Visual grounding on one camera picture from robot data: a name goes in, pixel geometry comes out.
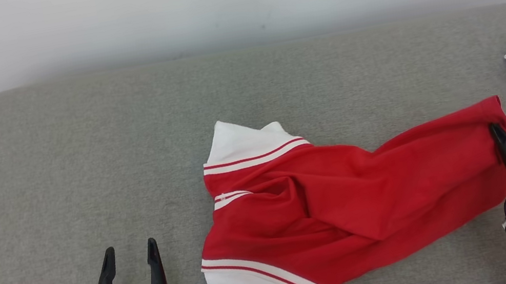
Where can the red and white shirt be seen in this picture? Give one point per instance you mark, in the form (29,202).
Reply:
(346,198)

